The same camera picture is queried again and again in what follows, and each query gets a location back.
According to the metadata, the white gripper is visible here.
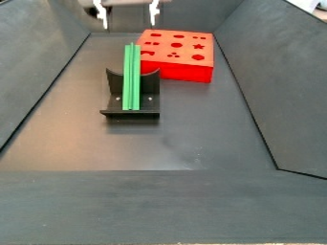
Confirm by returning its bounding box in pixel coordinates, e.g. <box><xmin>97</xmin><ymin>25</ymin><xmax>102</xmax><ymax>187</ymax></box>
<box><xmin>93</xmin><ymin>0</ymin><xmax>173</xmax><ymax>30</ymax></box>

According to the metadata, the green star-profile bar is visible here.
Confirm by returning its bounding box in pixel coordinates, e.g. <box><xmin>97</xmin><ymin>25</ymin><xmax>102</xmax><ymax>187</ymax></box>
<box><xmin>123</xmin><ymin>43</ymin><xmax>141</xmax><ymax>110</ymax></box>

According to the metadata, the black L-shaped fixture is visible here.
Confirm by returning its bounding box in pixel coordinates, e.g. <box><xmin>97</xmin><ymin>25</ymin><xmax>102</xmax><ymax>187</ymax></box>
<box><xmin>101</xmin><ymin>70</ymin><xmax>161</xmax><ymax>119</ymax></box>

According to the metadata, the red shape-sorter block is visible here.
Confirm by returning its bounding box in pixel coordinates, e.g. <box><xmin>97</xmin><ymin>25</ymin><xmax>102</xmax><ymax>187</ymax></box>
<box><xmin>137</xmin><ymin>30</ymin><xmax>215</xmax><ymax>83</ymax></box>

